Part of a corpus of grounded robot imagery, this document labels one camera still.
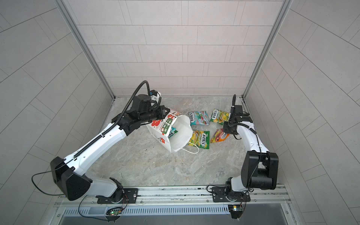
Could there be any circuit board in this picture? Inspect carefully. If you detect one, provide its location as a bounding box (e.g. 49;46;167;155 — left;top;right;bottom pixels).
106;207;123;217
228;204;244;219

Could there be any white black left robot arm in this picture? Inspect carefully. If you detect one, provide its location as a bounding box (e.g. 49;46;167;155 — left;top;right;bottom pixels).
50;106;170;203

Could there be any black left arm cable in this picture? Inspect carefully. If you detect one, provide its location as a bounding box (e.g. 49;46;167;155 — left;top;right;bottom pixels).
30;165;68;197

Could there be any orange snack packet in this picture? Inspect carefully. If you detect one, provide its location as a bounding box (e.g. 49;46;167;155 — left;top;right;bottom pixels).
210;128;229;143

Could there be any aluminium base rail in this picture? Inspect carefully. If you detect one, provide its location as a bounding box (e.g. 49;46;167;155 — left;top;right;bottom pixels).
50;184;291;208

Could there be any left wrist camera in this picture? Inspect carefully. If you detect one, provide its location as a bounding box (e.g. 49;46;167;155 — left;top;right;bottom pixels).
130;90;161;113

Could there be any right corner aluminium profile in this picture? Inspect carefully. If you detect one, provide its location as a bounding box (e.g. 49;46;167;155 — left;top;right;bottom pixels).
242;0;292;100

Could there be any teal Fox's candy packet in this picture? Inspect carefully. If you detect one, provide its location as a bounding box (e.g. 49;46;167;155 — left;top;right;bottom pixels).
168;127;178;138
189;111;210;126

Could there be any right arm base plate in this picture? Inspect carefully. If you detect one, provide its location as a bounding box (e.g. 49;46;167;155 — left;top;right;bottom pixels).
207;185;251;203

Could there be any left corner aluminium profile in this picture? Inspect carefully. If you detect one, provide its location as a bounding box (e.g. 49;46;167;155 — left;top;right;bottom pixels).
54;0;115;101

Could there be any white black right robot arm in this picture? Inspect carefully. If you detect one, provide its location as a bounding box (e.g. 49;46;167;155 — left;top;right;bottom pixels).
223;121;279;202

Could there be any corner aluminium profile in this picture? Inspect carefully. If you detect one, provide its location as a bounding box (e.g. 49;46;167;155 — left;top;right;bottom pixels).
242;0;292;100
54;0;115;101

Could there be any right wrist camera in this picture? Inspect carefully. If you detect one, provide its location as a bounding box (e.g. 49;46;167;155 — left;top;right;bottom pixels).
229;105;250;123

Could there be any white floral paper bag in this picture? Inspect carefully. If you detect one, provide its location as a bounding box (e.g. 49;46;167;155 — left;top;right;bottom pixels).
146;109;193;153

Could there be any yellow green Fox's candy packet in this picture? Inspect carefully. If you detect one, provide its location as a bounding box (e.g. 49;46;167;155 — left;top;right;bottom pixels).
210;109;230;125

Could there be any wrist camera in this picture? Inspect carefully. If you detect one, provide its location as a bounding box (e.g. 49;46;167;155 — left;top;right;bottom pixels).
229;105;250;123
130;90;161;113

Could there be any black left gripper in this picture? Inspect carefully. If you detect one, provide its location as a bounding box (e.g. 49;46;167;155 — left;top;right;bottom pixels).
137;105;171;125

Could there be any right circuit board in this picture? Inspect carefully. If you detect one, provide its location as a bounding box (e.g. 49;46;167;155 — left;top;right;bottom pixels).
228;204;244;219

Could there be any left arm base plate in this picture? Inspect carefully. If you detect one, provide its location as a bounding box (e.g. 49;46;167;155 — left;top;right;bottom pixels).
96;188;139;204

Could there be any left circuit board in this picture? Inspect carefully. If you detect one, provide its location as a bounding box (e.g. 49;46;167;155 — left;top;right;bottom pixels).
106;207;123;217

